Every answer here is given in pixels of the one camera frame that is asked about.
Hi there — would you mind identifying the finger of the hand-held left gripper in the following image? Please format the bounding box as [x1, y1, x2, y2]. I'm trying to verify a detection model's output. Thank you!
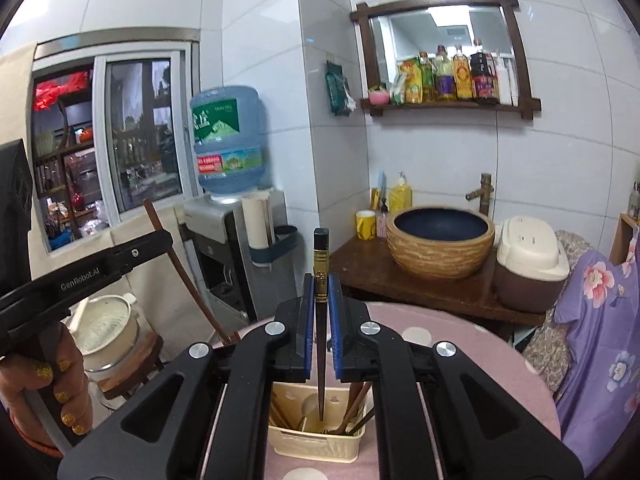
[107, 229, 174, 276]

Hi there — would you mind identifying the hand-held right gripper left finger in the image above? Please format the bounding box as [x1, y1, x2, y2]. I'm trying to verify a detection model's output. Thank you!
[57, 272, 317, 480]

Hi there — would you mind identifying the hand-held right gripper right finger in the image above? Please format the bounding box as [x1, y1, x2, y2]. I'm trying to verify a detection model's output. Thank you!
[327, 274, 586, 480]

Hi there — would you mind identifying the metal spoon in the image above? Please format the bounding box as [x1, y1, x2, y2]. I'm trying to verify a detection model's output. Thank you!
[299, 392, 321, 432]

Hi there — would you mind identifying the cream plastic utensil holder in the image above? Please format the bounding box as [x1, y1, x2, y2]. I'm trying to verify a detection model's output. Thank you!
[267, 380, 374, 464]

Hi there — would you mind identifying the person's left hand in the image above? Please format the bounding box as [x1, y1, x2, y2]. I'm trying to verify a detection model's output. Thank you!
[0, 326, 94, 455]

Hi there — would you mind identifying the dark wooden counter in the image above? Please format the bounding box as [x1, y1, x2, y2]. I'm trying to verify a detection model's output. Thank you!
[330, 234, 547, 332]

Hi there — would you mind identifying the water dispenser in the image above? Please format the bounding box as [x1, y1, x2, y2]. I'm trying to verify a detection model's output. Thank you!
[182, 190, 302, 325]

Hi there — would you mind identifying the blue cup holder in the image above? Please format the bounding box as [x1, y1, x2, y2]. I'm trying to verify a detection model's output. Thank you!
[249, 226, 302, 267]

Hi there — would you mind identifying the cream cooking pot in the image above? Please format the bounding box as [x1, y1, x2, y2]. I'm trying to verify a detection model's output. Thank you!
[74, 292, 142, 374]

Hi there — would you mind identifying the yellow cup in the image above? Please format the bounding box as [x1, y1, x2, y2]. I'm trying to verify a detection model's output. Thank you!
[356, 210, 377, 241]

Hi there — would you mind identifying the aluminium sliding window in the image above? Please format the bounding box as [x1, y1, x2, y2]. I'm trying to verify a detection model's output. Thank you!
[30, 30, 202, 254]

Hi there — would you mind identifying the dark wooden stool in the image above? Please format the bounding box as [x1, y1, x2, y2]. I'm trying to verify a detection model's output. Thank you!
[97, 332, 167, 402]

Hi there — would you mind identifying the white paper cup sleeve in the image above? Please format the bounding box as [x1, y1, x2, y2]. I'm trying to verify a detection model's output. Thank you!
[241, 190, 276, 251]

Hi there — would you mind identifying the woven pattern wash basin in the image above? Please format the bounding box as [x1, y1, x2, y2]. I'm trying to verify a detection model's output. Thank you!
[386, 205, 496, 281]

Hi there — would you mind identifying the yellow soap pump bottle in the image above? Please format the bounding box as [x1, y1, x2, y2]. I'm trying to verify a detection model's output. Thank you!
[389, 171, 414, 214]

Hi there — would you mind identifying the pink polka dot tablecloth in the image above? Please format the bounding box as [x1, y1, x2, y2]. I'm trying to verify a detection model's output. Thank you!
[235, 302, 562, 480]

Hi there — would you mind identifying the bronze bamboo style faucet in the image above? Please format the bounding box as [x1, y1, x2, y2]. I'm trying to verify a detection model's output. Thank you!
[465, 172, 496, 217]

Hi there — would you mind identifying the brown and cream rice cooker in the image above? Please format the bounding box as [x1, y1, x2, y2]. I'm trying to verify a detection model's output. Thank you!
[492, 216, 571, 314]

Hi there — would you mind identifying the grey patterned cloth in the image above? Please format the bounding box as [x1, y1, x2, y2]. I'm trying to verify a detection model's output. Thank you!
[522, 230, 597, 402]

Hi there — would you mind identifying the green hanging packet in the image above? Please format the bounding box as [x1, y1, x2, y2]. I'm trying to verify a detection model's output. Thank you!
[325, 60, 357, 117]

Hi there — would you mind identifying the yellow seasoning packet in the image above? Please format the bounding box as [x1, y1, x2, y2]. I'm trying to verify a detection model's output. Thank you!
[397, 57, 424, 104]

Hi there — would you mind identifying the green cooking oil bottle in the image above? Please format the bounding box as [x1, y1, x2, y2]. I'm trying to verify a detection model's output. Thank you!
[419, 51, 436, 103]

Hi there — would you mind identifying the purple floral cloth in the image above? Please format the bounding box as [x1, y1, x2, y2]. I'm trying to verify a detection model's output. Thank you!
[552, 232, 640, 462]

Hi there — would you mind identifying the purple label bottle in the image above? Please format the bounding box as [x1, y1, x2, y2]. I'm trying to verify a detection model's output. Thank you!
[434, 45, 455, 101]

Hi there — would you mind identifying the wooden framed mirror shelf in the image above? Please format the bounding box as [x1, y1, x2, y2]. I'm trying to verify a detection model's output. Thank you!
[350, 0, 542, 121]

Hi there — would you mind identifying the yellow label bottle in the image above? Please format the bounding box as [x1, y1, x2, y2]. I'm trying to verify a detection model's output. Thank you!
[452, 44, 474, 100]

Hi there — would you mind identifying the dark soy sauce bottle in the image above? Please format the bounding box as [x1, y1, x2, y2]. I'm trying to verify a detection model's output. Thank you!
[470, 37, 499, 104]

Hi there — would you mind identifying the white plastic bottle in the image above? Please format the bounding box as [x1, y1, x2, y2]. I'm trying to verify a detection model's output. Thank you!
[492, 52, 521, 107]

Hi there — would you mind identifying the light wooden shelf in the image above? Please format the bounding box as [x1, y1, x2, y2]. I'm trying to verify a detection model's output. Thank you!
[610, 212, 639, 267]

